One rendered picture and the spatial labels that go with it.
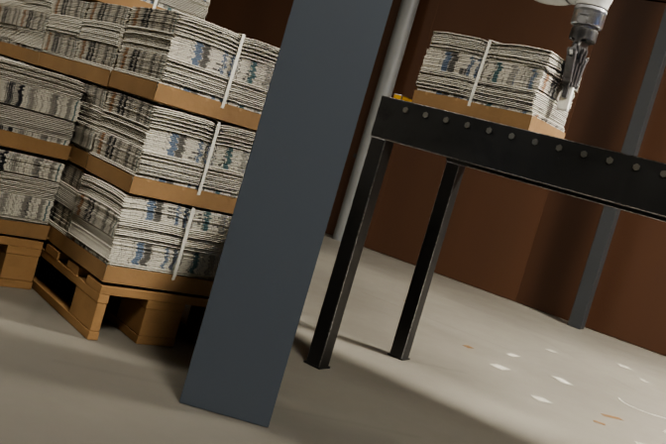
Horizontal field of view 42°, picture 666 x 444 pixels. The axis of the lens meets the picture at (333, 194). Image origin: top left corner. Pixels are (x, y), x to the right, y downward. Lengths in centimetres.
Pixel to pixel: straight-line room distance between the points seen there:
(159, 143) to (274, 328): 58
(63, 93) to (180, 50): 45
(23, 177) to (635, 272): 382
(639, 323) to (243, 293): 379
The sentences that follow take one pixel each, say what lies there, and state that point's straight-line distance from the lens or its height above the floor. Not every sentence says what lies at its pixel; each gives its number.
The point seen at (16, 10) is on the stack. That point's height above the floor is 77.
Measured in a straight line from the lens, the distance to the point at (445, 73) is 253.
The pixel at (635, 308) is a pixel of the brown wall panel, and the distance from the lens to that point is 539.
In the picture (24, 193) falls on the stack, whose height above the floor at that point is 26.
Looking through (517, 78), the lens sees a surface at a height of 94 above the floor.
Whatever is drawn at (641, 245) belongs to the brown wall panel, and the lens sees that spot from 539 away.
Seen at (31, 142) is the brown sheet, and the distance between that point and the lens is 246.
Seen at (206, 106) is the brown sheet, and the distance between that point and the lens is 220.
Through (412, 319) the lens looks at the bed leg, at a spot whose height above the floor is 14.
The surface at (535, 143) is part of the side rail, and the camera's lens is 225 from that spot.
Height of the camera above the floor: 62
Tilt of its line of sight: 3 degrees down
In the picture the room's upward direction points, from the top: 16 degrees clockwise
